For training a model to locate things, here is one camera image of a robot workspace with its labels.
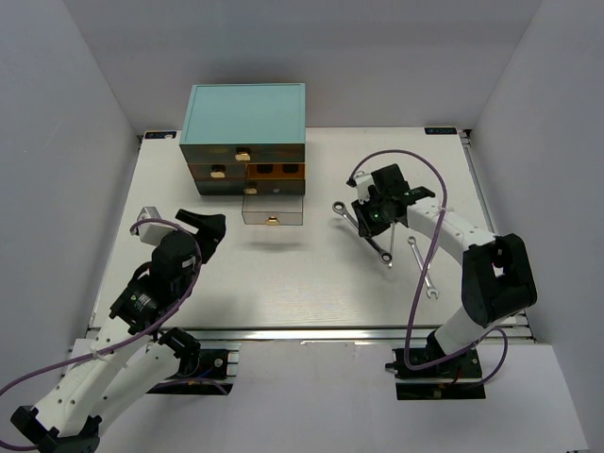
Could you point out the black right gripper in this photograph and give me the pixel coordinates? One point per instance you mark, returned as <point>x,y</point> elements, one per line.
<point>365,226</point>

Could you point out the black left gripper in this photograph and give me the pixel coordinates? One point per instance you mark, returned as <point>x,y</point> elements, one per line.
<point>211,230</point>

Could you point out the small combination wrench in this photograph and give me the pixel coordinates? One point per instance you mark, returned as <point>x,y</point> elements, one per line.
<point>431,290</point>

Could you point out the large ratchet combination wrench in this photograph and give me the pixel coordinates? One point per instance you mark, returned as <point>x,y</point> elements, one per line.
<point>384,256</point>

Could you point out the green handled long screwdriver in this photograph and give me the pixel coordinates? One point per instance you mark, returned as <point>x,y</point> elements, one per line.
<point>391,248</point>

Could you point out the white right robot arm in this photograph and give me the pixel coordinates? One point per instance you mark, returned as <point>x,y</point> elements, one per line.
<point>496,278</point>

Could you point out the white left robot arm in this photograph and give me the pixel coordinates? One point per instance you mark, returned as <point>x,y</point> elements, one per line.
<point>130,354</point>

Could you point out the teal drawer cabinet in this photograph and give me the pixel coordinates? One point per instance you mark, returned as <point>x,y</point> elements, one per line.
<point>265,113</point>

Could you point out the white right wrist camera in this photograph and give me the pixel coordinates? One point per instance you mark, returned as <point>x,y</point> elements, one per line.
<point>361,181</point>

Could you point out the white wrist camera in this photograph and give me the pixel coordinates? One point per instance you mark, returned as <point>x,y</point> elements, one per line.
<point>151,233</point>
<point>361,181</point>

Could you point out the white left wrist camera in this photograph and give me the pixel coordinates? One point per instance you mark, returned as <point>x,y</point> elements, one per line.
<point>151,233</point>

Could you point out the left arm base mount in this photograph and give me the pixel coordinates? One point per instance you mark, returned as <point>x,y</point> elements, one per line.
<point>201,370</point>

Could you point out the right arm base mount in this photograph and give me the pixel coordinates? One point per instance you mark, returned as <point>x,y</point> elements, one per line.
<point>459,379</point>

